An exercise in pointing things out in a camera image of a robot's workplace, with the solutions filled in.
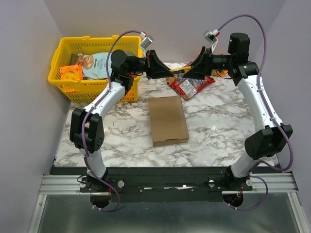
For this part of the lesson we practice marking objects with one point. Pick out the orange yellow snack bag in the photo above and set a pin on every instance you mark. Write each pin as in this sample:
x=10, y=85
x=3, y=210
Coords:
x=219, y=72

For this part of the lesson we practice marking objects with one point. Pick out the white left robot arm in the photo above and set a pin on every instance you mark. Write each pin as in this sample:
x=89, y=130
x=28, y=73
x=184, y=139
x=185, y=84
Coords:
x=86, y=128

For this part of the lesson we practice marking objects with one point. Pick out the orange snack box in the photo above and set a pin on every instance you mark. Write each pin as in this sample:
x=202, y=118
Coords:
x=73, y=72

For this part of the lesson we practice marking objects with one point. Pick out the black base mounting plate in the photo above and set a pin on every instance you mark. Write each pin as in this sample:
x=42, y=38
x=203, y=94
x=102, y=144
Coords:
x=161, y=184

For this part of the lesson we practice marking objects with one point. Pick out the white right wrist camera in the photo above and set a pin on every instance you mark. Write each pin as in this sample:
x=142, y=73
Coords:
x=212, y=38

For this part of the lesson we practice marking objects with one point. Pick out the green round melon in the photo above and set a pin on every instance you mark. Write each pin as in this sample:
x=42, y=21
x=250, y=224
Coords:
x=128, y=54

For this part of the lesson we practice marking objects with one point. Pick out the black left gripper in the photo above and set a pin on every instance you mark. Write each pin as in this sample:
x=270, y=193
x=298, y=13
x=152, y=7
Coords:
x=154, y=68

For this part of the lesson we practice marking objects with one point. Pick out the yellow utility knife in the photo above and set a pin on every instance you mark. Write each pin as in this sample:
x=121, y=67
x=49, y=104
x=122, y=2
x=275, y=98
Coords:
x=181, y=70

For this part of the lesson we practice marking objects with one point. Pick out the light blue chips bag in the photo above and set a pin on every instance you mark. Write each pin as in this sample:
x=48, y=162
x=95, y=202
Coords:
x=94, y=66

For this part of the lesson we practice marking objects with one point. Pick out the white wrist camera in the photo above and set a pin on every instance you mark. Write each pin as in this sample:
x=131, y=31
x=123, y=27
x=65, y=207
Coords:
x=212, y=38
x=146, y=41

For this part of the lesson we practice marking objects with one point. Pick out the brown cardboard express box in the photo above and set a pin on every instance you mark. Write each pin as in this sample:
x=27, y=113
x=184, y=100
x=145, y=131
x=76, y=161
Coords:
x=168, y=123

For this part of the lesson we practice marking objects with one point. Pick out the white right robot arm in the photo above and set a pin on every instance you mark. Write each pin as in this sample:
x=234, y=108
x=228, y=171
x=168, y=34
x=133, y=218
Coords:
x=271, y=134

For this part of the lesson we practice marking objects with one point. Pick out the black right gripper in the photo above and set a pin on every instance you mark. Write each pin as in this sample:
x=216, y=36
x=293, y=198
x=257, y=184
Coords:
x=208, y=61

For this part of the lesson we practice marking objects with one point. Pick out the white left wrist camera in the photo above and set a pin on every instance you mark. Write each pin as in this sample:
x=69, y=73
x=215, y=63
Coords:
x=146, y=41

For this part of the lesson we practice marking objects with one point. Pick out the red snack bag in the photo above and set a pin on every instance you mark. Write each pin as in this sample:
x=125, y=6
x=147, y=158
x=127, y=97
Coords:
x=186, y=87

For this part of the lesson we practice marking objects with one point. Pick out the aluminium rail frame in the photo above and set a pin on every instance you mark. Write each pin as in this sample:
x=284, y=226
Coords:
x=218, y=121

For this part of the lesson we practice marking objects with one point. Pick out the yellow plastic shopping basket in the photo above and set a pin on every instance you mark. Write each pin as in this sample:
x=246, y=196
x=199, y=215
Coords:
x=84, y=91

